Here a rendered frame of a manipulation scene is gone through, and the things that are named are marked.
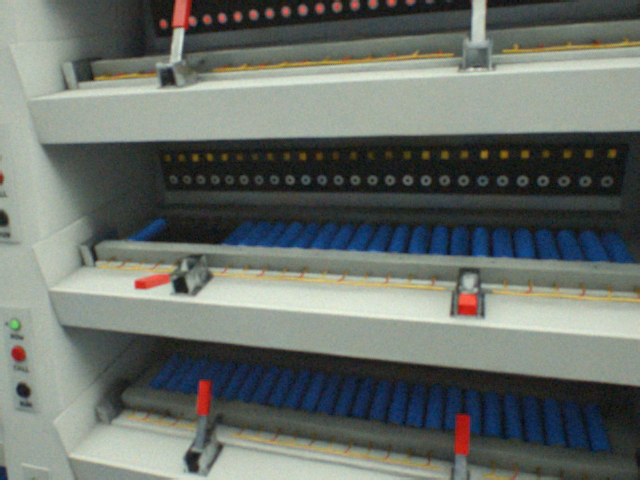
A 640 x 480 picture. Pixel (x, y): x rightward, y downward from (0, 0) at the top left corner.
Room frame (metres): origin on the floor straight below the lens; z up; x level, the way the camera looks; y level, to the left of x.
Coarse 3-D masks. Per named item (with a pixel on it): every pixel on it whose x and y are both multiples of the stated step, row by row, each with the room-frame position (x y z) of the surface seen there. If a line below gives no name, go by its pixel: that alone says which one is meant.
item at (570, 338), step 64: (128, 192) 0.64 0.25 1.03; (192, 192) 0.65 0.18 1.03; (256, 192) 0.62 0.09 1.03; (320, 192) 0.60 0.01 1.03; (384, 192) 0.58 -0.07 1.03; (64, 256) 0.52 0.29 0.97; (64, 320) 0.51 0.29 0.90; (128, 320) 0.48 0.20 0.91; (192, 320) 0.46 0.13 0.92; (256, 320) 0.44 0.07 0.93; (320, 320) 0.42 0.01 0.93; (384, 320) 0.40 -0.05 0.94; (448, 320) 0.39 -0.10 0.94; (512, 320) 0.38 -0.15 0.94; (576, 320) 0.37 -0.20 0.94
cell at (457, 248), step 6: (456, 228) 0.51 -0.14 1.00; (462, 228) 0.51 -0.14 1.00; (456, 234) 0.50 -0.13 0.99; (462, 234) 0.50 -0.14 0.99; (468, 234) 0.51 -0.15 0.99; (456, 240) 0.49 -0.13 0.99; (462, 240) 0.48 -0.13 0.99; (468, 240) 0.49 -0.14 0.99; (456, 246) 0.47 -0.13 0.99; (462, 246) 0.47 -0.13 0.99; (468, 246) 0.48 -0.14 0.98; (450, 252) 0.47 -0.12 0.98; (456, 252) 0.46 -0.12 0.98; (462, 252) 0.46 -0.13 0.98; (468, 252) 0.47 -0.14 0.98
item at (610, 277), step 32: (128, 256) 0.53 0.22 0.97; (160, 256) 0.52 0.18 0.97; (224, 256) 0.50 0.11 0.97; (256, 256) 0.48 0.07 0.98; (288, 256) 0.47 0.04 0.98; (320, 256) 0.47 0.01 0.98; (352, 256) 0.46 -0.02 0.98; (384, 256) 0.46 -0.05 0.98; (416, 256) 0.45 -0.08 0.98; (448, 256) 0.44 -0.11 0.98; (416, 288) 0.43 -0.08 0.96; (576, 288) 0.40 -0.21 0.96; (608, 288) 0.39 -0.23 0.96
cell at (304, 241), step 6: (306, 228) 0.55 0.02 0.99; (312, 228) 0.55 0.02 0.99; (318, 228) 0.55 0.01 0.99; (306, 234) 0.53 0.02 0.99; (312, 234) 0.54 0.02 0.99; (300, 240) 0.52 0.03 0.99; (306, 240) 0.52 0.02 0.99; (312, 240) 0.53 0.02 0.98; (294, 246) 0.50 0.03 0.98; (300, 246) 0.51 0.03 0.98; (306, 246) 0.51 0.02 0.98
